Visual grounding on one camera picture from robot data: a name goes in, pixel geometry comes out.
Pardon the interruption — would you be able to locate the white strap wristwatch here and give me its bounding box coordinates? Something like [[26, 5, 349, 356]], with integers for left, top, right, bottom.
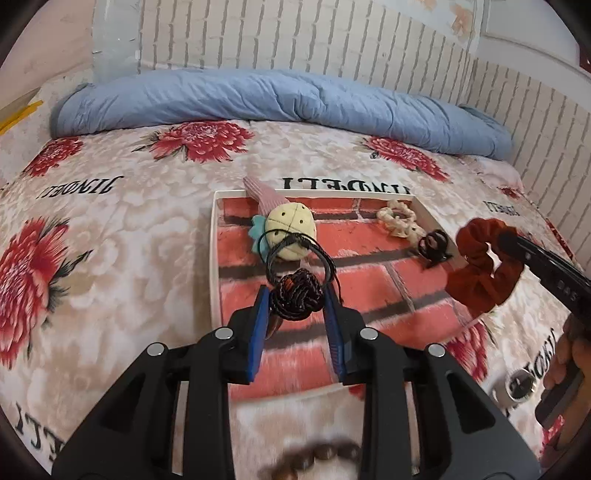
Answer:
[[490, 368, 537, 410]]

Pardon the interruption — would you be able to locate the red velvet scrunchie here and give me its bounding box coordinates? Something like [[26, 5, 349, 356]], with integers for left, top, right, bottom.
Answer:
[[446, 218, 525, 319]]

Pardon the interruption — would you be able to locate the black cord knot bracelet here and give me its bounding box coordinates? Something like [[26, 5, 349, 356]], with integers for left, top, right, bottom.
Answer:
[[256, 227, 343, 322]]

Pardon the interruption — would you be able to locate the brown wooden bead bracelet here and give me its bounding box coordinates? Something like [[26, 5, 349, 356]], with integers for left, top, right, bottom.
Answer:
[[257, 439, 364, 480]]

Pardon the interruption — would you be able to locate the person's right hand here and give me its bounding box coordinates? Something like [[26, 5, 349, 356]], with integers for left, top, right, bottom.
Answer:
[[543, 316, 590, 450]]

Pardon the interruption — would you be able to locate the white tray with brick lining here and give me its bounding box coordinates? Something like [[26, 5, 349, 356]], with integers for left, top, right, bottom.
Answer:
[[208, 187, 477, 405]]

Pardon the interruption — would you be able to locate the cream knitted scrunchie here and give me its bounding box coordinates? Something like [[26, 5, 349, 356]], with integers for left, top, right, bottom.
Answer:
[[377, 200, 427, 247]]

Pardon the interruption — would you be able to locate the yellow pineapple plush hair clip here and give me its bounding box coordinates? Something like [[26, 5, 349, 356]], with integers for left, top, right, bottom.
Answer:
[[243, 176, 317, 261]]

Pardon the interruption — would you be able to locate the floral fleece bed blanket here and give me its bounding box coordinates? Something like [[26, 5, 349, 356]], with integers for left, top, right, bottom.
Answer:
[[1, 72, 590, 467]]

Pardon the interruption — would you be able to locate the blue rolled quilt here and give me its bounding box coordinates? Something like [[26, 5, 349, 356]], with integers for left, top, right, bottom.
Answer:
[[49, 69, 513, 161]]

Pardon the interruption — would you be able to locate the yellow strip at bed edge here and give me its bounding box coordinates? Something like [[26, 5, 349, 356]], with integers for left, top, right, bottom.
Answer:
[[0, 100, 43, 135]]

